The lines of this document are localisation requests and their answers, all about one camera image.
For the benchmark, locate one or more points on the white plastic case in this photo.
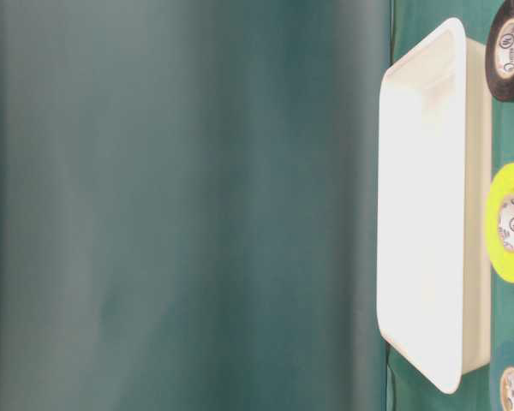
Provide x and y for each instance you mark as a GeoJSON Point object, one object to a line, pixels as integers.
{"type": "Point", "coordinates": [434, 168]}

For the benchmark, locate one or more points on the yellow tape roll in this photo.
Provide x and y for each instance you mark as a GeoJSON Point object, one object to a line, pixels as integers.
{"type": "Point", "coordinates": [499, 223]}

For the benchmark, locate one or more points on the green tape roll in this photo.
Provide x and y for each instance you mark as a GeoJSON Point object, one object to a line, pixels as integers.
{"type": "Point", "coordinates": [501, 377]}

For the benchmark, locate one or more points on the black tape roll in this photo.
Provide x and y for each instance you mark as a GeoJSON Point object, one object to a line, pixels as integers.
{"type": "Point", "coordinates": [499, 63]}

